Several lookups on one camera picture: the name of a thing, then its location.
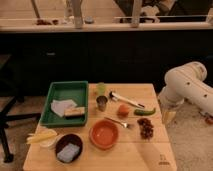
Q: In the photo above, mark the dark red grape bunch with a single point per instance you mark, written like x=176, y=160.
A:
x=146, y=128

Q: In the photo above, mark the black office chair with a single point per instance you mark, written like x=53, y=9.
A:
x=4, y=116

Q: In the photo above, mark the orange round fruit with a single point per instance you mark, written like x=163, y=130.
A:
x=123, y=111

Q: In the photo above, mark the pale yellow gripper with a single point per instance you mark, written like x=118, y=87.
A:
x=168, y=113

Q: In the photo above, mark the small metal cup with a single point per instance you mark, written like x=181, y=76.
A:
x=101, y=103

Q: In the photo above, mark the dark cabinet counter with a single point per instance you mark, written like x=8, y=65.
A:
x=40, y=55

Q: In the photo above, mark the small white bowl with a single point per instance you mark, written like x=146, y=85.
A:
x=50, y=142

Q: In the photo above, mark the metal fork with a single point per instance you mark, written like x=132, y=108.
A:
x=124, y=124

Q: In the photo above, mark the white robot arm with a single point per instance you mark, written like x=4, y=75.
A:
x=186, y=82

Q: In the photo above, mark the blue sponge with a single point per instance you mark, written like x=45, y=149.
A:
x=68, y=152

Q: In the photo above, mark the orange bowl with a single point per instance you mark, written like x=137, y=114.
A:
x=104, y=134

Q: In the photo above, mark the white towel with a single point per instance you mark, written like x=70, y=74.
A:
x=59, y=106

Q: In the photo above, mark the yellow banana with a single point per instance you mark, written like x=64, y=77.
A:
x=39, y=137

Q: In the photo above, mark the green plastic tray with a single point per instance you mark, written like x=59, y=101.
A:
x=61, y=97

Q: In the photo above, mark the wooden block sponge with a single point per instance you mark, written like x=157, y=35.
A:
x=72, y=112

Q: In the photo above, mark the white handled kitchen tool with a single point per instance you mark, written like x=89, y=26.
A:
x=116, y=96

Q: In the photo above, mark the light green cup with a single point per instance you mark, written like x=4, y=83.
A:
x=101, y=88

